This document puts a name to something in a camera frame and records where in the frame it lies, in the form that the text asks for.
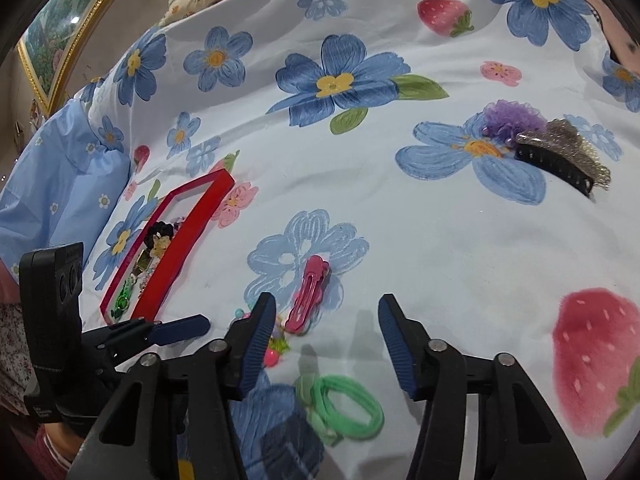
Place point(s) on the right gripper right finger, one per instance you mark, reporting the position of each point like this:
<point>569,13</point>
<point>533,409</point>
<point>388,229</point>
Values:
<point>518,435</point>

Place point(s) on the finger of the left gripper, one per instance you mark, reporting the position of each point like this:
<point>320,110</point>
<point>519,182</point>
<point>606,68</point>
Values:
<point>175,332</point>

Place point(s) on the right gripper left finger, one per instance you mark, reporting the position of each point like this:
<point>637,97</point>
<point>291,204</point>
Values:
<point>135,436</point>

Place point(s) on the green leaf hair clip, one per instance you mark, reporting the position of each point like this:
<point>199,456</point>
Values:
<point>123,299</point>

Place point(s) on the yellow claw clip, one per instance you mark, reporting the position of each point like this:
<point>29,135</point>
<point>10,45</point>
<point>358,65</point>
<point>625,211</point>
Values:
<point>159,246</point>

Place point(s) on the black velvet scrunchie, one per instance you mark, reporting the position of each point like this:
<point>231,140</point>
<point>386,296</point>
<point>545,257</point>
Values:
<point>158,231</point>

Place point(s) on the pink snap hair clip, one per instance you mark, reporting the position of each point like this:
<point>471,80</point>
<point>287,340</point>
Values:
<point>309,295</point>

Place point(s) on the red shallow tray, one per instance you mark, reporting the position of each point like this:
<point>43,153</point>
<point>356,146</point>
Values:
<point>188,208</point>

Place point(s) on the light blue pillow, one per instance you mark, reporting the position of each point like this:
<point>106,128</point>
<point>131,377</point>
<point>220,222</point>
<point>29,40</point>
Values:
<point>62,189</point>

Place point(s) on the gold framed painting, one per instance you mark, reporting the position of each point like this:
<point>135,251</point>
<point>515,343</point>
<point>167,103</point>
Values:
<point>49,48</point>

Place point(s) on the black glitter claw clip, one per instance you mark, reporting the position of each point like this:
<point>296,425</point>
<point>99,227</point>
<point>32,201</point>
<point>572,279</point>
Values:
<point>562,151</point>

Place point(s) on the floral bed sheet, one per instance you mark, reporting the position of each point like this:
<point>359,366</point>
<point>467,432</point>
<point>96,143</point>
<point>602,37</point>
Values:
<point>356,130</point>

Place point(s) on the purple flower hair clip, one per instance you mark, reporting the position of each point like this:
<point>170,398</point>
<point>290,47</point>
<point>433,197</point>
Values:
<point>504,120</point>

